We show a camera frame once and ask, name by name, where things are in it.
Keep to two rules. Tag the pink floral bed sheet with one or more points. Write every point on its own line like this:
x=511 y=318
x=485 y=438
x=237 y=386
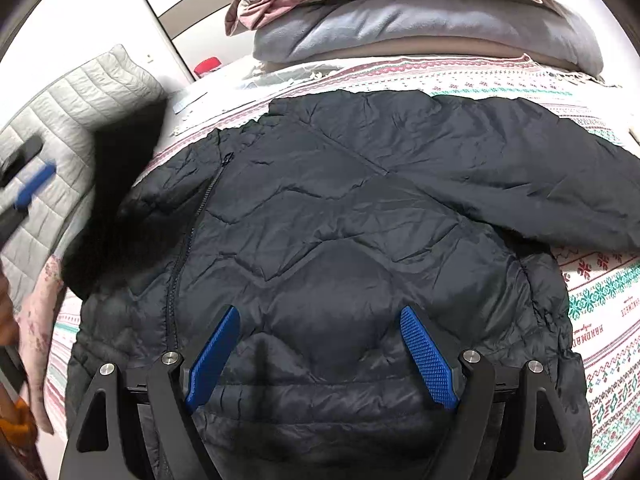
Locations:
x=37 y=340

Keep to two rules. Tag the orange brown cloth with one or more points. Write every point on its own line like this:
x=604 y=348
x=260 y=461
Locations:
x=12 y=430

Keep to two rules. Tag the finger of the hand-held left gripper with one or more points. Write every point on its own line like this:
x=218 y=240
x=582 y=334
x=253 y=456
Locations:
x=25 y=152
x=34 y=185

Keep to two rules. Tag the white wardrobe door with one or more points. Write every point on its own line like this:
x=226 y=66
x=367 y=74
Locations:
x=170 y=15

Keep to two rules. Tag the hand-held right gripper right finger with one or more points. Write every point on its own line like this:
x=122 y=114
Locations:
x=429 y=360

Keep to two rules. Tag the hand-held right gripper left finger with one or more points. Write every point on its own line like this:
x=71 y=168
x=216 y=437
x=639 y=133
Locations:
x=214 y=355

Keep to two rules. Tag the black quilted jacket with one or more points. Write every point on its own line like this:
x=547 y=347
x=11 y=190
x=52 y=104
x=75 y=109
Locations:
x=325 y=220

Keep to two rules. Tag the patterned knit-print blanket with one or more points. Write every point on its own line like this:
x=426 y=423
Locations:
x=605 y=320

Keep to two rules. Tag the grey-blue fleece blanket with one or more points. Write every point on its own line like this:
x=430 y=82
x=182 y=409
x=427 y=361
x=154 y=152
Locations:
x=400 y=30

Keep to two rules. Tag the red container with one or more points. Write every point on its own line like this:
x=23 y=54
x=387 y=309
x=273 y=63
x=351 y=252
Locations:
x=207 y=66

